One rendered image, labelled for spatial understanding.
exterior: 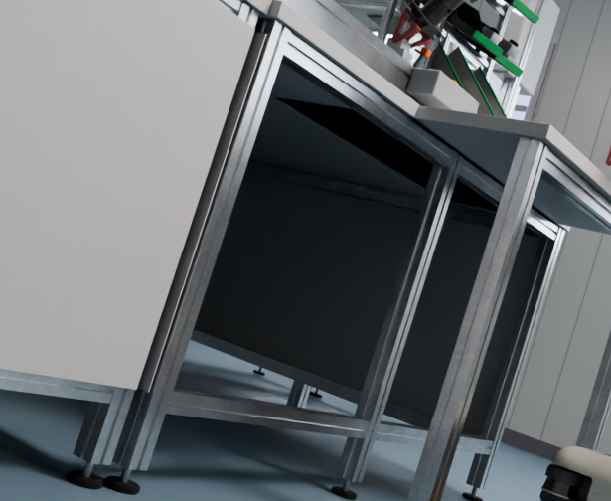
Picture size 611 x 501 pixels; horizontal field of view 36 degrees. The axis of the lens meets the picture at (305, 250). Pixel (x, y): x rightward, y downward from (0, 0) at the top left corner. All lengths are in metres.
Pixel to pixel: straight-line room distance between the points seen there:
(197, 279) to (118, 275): 0.16
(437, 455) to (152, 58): 0.92
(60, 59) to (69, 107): 0.07
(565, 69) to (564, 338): 1.60
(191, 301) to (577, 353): 3.98
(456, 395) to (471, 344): 0.10
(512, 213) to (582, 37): 4.12
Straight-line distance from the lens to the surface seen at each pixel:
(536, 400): 5.46
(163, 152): 1.51
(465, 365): 1.86
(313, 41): 1.72
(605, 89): 5.77
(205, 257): 1.60
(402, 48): 2.40
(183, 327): 1.61
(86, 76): 1.39
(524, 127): 1.91
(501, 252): 1.87
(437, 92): 2.11
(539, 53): 4.37
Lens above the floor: 0.38
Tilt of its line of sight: 3 degrees up
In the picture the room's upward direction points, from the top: 18 degrees clockwise
